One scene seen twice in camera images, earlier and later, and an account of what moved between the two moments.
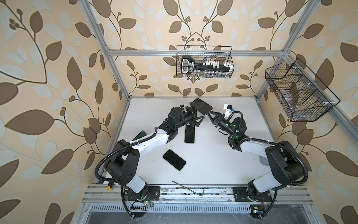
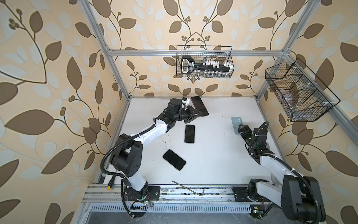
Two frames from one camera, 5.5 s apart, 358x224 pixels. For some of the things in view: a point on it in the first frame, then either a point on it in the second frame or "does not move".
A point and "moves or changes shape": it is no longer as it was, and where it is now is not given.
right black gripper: x=217 y=120 → x=248 y=131
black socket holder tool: x=188 y=66 does not move
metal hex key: x=200 y=194 does not move
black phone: x=205 y=108 moves or changes shape
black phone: x=189 y=134 does not move
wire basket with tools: x=204 y=61 does not move
